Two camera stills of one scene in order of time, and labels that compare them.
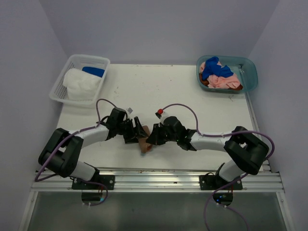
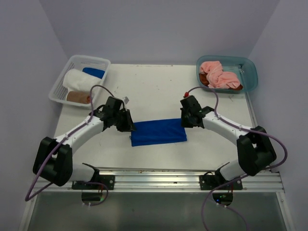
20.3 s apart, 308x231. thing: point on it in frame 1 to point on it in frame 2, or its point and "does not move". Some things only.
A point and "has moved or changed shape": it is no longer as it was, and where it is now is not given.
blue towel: [211, 68] has moved or changed shape
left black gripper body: [126, 129] to [121, 120]
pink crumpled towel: [216, 82] does not move
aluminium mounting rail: [160, 179] does not move
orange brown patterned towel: [145, 147] to [78, 96]
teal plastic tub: [245, 68] does not move
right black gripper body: [171, 137] to [186, 121]
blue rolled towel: [95, 71] does not move
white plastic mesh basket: [59, 92] does not move
